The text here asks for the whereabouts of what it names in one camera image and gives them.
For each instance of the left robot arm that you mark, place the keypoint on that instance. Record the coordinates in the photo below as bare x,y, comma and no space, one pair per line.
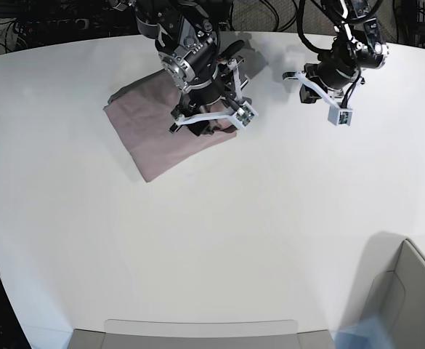
358,45

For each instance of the blue object corner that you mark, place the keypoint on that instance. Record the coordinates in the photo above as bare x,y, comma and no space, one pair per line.
368,333

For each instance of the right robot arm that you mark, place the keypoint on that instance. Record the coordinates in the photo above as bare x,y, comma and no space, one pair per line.
188,41

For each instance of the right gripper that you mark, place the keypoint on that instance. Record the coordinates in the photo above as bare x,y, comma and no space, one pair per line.
220,93

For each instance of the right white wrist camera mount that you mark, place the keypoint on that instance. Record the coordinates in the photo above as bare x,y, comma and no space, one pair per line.
220,122

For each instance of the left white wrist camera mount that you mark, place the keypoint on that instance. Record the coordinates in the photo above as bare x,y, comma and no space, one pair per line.
337,115

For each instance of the grey tray front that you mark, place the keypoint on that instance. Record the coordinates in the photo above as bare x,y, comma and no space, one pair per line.
150,334

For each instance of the pink T-shirt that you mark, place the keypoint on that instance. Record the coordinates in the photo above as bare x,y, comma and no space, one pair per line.
140,113

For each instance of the grey bin right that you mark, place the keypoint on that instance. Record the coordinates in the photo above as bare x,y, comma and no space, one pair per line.
398,298

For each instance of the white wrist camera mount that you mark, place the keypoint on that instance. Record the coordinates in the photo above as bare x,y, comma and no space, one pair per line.
220,122
337,115

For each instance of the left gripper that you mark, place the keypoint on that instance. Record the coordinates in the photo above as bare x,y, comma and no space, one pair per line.
330,79

